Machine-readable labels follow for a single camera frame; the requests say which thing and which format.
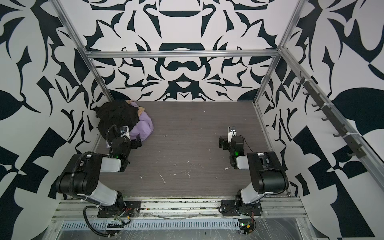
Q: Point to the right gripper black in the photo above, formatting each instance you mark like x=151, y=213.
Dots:
x=223, y=142

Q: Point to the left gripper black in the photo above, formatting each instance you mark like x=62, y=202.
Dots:
x=135, y=142

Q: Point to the purple cloth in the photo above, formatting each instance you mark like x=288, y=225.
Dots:
x=144, y=127

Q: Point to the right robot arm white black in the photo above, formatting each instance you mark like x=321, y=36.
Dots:
x=267, y=174

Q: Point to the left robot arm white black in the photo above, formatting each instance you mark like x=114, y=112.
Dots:
x=81, y=177

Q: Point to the black cloth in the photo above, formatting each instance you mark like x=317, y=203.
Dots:
x=118, y=113

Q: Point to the tan cloth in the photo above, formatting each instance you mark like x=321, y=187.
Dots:
x=134, y=104

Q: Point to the green circuit board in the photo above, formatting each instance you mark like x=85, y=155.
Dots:
x=246, y=227

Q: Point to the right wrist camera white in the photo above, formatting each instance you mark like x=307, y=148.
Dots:
x=231, y=133

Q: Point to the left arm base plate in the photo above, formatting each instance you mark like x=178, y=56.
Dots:
x=118, y=209

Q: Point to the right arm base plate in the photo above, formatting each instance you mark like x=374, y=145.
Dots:
x=230, y=208

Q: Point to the white slotted cable duct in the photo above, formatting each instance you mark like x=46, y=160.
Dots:
x=188, y=224

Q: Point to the horizontal aluminium frame bar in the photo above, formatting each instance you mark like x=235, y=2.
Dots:
x=181, y=54

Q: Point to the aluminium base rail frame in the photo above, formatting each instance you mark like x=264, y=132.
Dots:
x=180, y=209

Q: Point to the wall hook rail grey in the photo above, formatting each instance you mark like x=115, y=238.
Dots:
x=333, y=115

